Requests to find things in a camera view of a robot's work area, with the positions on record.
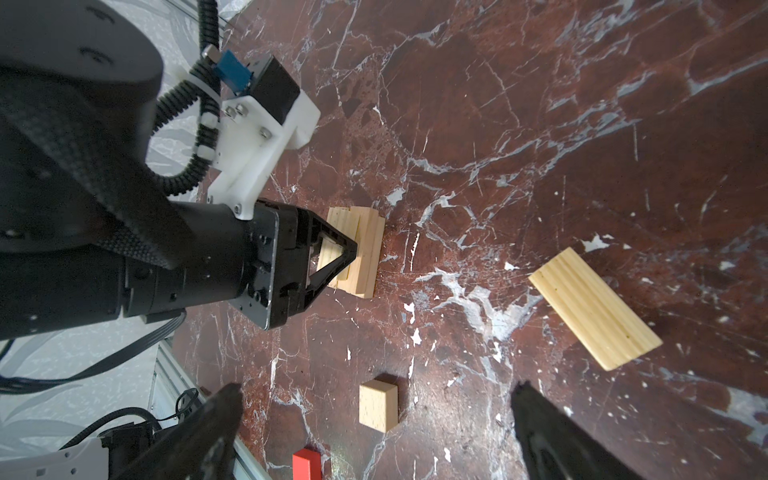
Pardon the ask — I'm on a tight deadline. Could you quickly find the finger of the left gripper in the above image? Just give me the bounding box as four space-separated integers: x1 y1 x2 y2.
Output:
278 207 357 312

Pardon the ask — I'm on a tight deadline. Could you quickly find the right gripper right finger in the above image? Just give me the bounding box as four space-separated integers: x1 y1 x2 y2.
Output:
511 381 640 479

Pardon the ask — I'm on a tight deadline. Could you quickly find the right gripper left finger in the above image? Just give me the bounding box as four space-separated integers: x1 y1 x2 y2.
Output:
114 383 243 479

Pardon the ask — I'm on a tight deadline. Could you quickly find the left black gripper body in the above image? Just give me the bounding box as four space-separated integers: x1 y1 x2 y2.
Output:
123 200 282 329

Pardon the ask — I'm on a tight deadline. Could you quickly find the wood block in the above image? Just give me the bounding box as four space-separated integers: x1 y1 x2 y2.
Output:
326 206 385 299
529 248 663 371

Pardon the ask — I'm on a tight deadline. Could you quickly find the red cube block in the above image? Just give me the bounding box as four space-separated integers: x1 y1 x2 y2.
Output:
292 448 323 480

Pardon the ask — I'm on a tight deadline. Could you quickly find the small wood cube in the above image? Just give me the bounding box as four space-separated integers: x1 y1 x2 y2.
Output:
359 380 399 433

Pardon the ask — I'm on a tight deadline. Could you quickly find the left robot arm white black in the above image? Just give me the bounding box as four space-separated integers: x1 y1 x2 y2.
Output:
1 1 357 340

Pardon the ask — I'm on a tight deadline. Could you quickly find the aluminium front rail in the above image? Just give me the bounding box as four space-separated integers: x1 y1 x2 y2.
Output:
146 341 271 480

